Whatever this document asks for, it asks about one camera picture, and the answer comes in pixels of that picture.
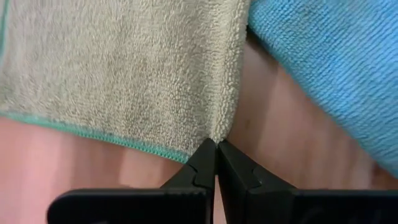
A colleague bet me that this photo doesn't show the light blue microfiber towel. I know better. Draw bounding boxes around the light blue microfiber towel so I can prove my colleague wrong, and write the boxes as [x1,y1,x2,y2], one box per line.
[248,0,398,179]

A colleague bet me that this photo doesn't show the light green microfiber towel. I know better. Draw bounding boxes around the light green microfiber towel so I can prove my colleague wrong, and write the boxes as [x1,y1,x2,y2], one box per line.
[0,0,251,165]

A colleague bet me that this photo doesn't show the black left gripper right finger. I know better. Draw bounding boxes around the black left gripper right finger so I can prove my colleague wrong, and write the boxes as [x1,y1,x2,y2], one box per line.
[218,139,398,224]

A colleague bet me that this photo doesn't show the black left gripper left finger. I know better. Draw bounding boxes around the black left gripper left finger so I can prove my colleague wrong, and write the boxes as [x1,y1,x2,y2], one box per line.
[46,138,218,224]

